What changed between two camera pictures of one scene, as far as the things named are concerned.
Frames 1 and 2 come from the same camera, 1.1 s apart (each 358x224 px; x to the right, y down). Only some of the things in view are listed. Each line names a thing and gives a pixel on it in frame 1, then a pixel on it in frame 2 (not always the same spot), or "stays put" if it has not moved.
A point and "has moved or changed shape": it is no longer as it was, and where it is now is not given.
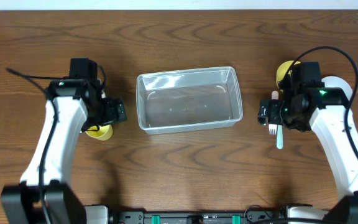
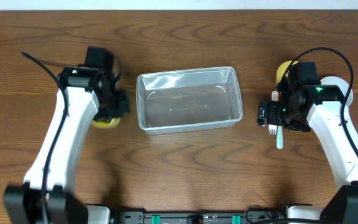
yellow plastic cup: x=105 y=132 has moved or changed shape
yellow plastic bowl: x=283 y=70 stays put
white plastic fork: x=275 y=96 stays put
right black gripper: x=275 y=117 stays put
